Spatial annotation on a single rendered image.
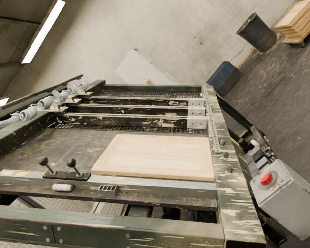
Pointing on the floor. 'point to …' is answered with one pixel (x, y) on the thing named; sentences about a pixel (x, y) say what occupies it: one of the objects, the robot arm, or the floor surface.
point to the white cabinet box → (142, 70)
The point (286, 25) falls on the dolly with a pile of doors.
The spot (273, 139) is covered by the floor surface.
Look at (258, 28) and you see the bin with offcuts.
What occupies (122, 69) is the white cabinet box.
